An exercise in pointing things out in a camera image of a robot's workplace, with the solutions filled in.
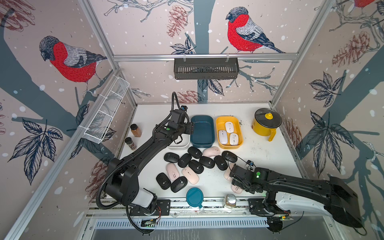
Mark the pink mouse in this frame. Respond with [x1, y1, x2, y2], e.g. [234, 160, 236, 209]
[231, 185, 243, 194]
[202, 147, 221, 158]
[166, 163, 180, 182]
[224, 163, 235, 182]
[182, 167, 200, 185]

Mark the yellow pot with black lid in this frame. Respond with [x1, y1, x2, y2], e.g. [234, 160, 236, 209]
[252, 108, 282, 142]

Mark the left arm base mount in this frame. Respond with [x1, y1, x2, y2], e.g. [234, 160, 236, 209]
[130, 199, 171, 217]

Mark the black hanging wire basket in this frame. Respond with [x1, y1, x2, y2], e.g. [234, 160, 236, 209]
[174, 58, 240, 80]

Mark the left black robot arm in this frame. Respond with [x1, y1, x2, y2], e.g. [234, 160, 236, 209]
[96, 92, 194, 210]

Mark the small glass jar silver lid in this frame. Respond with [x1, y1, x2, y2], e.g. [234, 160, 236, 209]
[225, 194, 237, 209]

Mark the teal storage box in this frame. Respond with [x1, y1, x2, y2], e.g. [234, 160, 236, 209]
[190, 115, 216, 149]

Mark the white storage box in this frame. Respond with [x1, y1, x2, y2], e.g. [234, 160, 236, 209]
[168, 134, 191, 150]

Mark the black mouse upper left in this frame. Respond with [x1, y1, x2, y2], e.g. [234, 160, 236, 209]
[178, 153, 192, 169]

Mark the white wire mesh shelf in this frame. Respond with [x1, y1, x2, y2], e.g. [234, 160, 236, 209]
[82, 76, 130, 144]

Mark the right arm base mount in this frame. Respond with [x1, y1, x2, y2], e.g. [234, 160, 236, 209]
[248, 198, 291, 217]

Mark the black mouse bottom centre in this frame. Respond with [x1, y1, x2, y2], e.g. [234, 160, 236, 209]
[171, 176, 188, 193]

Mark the black mouse top right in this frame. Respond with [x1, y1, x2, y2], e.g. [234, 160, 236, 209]
[222, 151, 238, 163]

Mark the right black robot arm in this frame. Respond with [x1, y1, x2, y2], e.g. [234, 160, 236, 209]
[230, 165, 363, 228]

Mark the brown spice bottle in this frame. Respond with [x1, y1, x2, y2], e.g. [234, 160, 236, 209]
[130, 124, 142, 138]

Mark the yellow storage box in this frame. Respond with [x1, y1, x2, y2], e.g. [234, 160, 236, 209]
[216, 116, 244, 150]

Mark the black mouse top centre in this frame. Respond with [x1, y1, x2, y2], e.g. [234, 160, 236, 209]
[188, 147, 203, 159]

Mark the black mouse far left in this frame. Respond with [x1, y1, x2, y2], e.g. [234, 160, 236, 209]
[164, 152, 180, 163]

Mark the pink mouse top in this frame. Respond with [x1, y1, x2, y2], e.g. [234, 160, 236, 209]
[202, 147, 221, 158]

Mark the white mouse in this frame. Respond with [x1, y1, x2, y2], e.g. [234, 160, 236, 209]
[218, 130, 228, 145]
[229, 133, 239, 146]
[225, 121, 235, 134]

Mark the teal round lid container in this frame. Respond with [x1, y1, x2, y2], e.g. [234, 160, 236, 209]
[186, 188, 204, 209]

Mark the dark spice bottle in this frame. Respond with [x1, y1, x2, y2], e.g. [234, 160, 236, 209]
[125, 137, 137, 150]

